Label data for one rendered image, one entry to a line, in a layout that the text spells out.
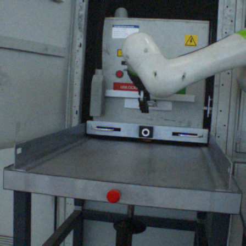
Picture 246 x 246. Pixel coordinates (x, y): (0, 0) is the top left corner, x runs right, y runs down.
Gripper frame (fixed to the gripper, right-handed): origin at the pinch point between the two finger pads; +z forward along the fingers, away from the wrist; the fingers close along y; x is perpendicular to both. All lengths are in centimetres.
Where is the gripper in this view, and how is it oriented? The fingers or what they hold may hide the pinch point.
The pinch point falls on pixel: (145, 102)
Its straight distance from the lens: 142.0
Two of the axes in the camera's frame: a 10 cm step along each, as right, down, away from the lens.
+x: 9.9, 0.7, -1.6
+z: 1.1, 4.3, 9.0
